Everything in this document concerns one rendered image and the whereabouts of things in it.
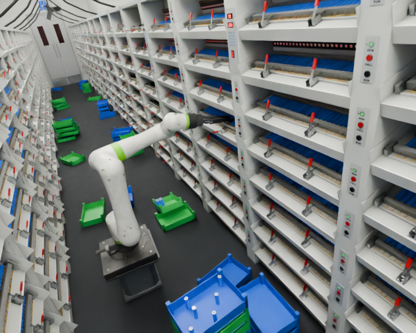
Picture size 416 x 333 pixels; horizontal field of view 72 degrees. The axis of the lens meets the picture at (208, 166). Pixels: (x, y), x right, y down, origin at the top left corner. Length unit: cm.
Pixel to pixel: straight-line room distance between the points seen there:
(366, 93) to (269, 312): 118
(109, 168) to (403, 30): 121
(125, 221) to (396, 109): 128
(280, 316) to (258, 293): 17
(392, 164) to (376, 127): 13
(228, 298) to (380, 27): 118
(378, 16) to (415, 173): 43
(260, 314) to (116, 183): 100
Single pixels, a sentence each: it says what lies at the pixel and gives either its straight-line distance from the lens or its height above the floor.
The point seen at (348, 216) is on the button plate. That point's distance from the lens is 117.
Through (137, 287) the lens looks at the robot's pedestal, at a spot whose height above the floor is 8.
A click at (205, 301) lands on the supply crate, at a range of 145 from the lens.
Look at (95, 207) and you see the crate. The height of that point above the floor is 0.
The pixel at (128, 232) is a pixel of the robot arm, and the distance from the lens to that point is 163.
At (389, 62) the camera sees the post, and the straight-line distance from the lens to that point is 93.
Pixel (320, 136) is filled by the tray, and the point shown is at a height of 109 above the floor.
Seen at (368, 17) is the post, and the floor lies 149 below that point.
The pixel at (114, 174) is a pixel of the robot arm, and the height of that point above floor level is 93.
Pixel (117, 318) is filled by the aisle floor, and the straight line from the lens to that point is 205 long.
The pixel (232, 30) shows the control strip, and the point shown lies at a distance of 144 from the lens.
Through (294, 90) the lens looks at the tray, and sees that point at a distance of 117.
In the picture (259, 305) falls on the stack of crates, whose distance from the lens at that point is 171.
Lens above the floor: 157
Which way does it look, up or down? 28 degrees down
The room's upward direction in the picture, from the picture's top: 9 degrees counter-clockwise
